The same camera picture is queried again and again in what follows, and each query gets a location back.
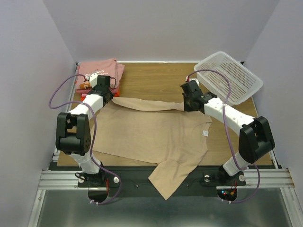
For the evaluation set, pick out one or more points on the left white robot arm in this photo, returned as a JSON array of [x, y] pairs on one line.
[[73, 136]]

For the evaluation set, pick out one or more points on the beige t-shirt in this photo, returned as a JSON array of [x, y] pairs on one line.
[[156, 132]]

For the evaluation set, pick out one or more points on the aluminium frame rail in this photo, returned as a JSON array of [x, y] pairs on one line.
[[58, 180]]

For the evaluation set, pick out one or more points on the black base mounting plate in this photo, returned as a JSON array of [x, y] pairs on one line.
[[203, 181]]

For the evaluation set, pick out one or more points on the white plastic basket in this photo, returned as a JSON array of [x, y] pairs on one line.
[[220, 74]]

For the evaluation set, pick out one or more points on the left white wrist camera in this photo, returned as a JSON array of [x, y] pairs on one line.
[[92, 78]]

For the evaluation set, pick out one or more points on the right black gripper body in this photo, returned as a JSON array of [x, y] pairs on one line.
[[188, 104]]

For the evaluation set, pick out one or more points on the orange folded t-shirt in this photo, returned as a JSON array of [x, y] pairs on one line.
[[117, 94]]

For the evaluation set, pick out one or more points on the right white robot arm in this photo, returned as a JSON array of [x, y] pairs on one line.
[[255, 135]]

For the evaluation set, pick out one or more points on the pink printed folded t-shirt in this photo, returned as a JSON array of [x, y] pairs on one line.
[[109, 67]]

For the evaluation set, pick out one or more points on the dark pink folded t-shirt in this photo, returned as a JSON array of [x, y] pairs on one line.
[[85, 91]]

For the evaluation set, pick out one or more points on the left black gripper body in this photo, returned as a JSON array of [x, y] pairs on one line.
[[111, 95]]

